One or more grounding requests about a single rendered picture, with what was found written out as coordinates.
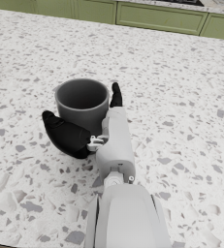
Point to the grey cup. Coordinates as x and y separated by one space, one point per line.
81 102

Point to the green kitchen cabinets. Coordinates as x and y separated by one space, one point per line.
139 14

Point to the black stovetop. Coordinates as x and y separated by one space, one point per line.
185 2

